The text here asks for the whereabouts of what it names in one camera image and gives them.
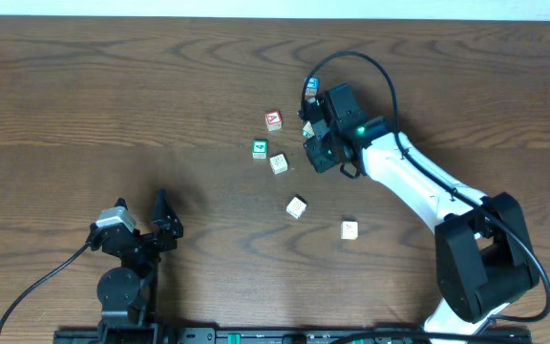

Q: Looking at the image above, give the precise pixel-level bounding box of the red letter A block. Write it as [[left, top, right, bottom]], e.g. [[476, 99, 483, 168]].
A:
[[264, 110, 283, 131]]

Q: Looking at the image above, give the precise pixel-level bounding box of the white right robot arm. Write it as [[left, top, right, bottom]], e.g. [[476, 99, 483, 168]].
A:
[[299, 84, 539, 335]]

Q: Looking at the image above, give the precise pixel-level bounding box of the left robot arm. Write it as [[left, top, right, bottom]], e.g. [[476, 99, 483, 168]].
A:
[[87, 188, 183, 328]]

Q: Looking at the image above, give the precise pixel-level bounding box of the plain engraved wooden block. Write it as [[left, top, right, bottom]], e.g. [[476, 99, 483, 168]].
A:
[[286, 197, 307, 220]]

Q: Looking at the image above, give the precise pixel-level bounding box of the plain block blue side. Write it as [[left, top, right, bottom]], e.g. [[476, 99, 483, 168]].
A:
[[269, 154, 288, 175]]

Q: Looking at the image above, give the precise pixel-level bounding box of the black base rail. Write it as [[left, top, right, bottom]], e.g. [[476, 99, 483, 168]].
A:
[[53, 327, 534, 344]]

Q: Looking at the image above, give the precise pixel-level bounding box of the green 4 number block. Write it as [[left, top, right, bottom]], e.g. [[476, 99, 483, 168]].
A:
[[251, 140, 268, 160]]

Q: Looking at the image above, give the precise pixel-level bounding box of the teal side wooden block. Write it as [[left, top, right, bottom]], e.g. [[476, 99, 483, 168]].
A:
[[302, 121, 315, 139]]

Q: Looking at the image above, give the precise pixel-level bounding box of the blue top wooden block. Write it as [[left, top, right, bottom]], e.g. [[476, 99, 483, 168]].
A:
[[305, 76, 320, 97]]

